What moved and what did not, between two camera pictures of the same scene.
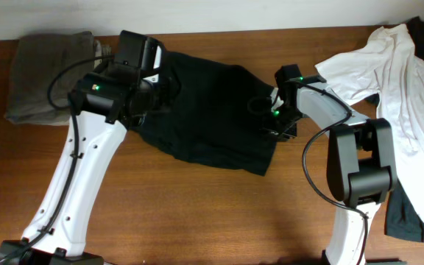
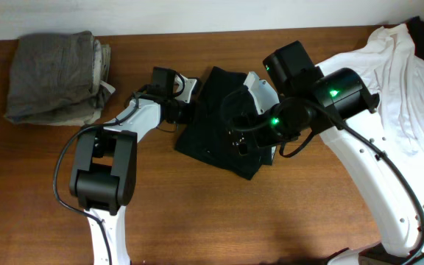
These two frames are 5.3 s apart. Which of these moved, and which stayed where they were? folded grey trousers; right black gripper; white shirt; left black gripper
Moved: left black gripper; right black gripper
Stayed: folded grey trousers; white shirt
